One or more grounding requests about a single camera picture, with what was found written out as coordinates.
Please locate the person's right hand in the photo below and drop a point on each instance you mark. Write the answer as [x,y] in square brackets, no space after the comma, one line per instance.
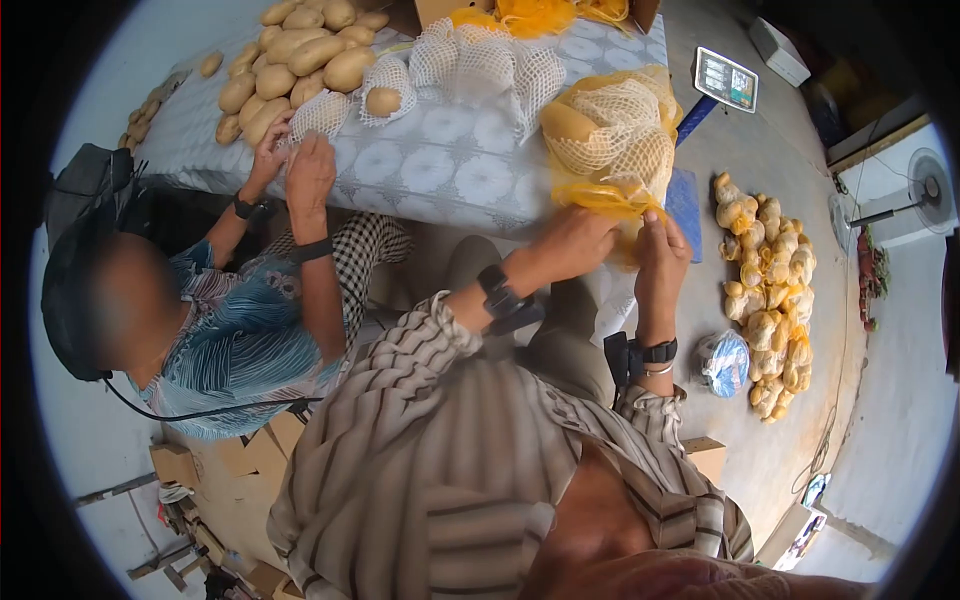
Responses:
[661,281]

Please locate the person's left hand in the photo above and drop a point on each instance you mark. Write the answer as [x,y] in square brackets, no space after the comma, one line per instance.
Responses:
[566,244]

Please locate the person's right fingers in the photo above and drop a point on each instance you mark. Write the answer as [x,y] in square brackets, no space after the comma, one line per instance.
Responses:
[673,240]

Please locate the person's right thumb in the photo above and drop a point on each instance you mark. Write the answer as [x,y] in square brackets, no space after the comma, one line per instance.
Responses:
[646,232]

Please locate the person's left fingers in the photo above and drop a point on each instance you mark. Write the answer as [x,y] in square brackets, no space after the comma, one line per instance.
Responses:
[604,231]

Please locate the yellow mesh bag of potatoes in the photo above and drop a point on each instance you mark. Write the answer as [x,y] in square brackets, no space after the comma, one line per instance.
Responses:
[611,142]

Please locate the white plastic bag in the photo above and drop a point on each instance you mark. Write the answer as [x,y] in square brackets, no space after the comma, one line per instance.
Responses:
[613,307]

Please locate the black wrist band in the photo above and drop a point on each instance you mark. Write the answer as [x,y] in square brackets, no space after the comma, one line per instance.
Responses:
[660,351]
[499,296]

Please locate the pile of bagged potatoes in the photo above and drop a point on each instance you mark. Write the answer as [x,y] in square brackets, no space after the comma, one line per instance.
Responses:
[769,307]

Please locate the blue and white plastic bundle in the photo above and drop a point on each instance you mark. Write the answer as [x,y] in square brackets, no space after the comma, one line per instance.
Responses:
[724,364]

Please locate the patterned grey table cloth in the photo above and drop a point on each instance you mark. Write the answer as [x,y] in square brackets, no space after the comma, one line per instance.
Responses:
[450,169]

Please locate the platform weighing scale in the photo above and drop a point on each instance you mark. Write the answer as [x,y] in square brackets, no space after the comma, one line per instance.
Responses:
[724,79]

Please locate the pile of white foam nets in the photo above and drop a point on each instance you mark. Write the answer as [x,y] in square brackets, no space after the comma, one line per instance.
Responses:
[480,71]

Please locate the white box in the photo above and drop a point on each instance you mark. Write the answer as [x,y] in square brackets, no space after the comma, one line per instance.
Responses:
[780,49]

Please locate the small cardboard box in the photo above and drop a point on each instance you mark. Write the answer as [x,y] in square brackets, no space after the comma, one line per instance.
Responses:
[174,462]
[705,456]

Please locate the cardboard box of yellow nets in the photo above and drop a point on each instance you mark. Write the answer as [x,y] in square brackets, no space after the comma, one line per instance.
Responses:
[536,15]

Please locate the potato in white foam net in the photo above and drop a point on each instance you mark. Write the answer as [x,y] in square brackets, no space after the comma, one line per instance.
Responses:
[383,100]

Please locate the white standing fan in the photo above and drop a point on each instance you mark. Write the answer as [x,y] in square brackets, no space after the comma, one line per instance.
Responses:
[928,191]

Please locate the person's body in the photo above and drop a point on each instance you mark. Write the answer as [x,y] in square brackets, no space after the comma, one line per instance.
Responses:
[450,487]

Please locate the white foam net sleeve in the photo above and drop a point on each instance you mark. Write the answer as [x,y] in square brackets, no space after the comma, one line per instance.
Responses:
[324,114]

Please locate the pile of loose potatoes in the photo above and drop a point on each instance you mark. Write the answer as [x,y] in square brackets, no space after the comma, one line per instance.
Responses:
[300,52]

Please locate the flat cardboard sheets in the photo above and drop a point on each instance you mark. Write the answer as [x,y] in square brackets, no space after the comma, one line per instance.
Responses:
[262,450]

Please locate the single brown potato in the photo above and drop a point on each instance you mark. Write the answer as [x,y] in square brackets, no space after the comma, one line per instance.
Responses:
[211,64]

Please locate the row of small potatoes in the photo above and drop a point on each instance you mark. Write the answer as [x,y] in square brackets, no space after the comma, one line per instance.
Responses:
[144,112]

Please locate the black bag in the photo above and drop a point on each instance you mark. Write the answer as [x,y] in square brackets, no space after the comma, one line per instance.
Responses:
[84,187]

